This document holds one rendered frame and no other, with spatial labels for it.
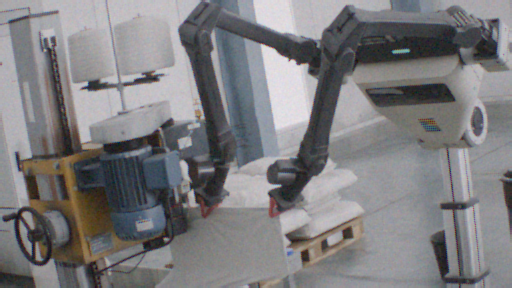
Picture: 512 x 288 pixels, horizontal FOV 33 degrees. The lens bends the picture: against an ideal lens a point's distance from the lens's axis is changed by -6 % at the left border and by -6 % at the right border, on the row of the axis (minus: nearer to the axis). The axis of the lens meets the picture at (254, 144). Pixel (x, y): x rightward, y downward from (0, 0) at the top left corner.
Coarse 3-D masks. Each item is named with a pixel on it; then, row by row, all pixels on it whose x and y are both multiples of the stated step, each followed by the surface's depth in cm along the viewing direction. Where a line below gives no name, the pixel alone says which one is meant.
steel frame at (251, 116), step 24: (216, 0) 873; (240, 0) 848; (408, 0) 1102; (240, 48) 869; (240, 72) 876; (264, 72) 869; (240, 96) 882; (264, 96) 868; (240, 120) 889; (264, 120) 867; (240, 144) 891; (264, 144) 865
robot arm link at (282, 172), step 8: (280, 160) 248; (288, 160) 249; (296, 160) 251; (320, 160) 247; (272, 168) 249; (280, 168) 246; (288, 168) 247; (296, 168) 248; (304, 168) 250; (312, 168) 247; (320, 168) 248; (272, 176) 249; (280, 176) 247; (288, 176) 248; (272, 184) 249; (280, 184) 249; (288, 184) 250
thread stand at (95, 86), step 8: (112, 32) 266; (112, 40) 266; (112, 48) 267; (120, 80) 268; (136, 80) 257; (144, 80) 254; (152, 80) 259; (160, 80) 258; (80, 88) 278; (88, 88) 272; (96, 88) 276; (104, 88) 274; (120, 88) 267; (120, 96) 269; (120, 112) 268
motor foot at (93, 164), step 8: (88, 160) 257; (96, 160) 259; (80, 168) 254; (88, 168) 253; (96, 168) 252; (80, 176) 254; (88, 176) 256; (96, 176) 253; (80, 184) 254; (88, 184) 256; (96, 184) 253
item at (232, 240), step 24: (192, 216) 287; (216, 216) 280; (240, 216) 273; (264, 216) 267; (168, 240) 297; (192, 240) 289; (216, 240) 282; (240, 240) 275; (264, 240) 269; (192, 264) 292; (216, 264) 285; (240, 264) 277; (264, 264) 271; (288, 264) 264
